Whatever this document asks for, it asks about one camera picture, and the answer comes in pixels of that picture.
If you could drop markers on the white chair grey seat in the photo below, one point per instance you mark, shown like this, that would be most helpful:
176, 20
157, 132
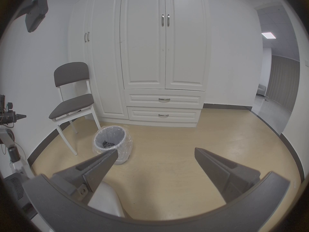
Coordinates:
71, 72

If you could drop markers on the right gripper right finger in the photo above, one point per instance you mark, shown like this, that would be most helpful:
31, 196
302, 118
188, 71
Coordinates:
217, 170

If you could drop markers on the black plastic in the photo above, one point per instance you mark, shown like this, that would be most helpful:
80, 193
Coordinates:
108, 144

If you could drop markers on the white wardrobe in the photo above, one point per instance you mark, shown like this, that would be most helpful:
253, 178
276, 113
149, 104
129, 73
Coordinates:
144, 45

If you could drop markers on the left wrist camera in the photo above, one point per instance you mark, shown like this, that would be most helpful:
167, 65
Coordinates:
9, 106

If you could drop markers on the square ceiling light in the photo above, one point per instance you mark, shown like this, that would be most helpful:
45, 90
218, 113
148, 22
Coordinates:
268, 35

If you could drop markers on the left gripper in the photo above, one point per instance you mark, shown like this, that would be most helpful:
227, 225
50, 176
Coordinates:
8, 118

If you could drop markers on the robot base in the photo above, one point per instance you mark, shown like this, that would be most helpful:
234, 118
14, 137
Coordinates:
106, 199

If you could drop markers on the grey curtain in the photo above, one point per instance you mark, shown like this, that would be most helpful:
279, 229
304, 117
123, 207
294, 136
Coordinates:
283, 81

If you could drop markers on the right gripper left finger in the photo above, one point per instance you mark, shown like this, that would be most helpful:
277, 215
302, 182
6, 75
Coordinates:
91, 173

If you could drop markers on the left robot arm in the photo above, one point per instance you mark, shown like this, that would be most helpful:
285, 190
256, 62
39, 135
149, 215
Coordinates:
13, 153

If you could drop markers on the clear plastic bag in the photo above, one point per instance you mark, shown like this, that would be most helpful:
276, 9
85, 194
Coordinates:
128, 141

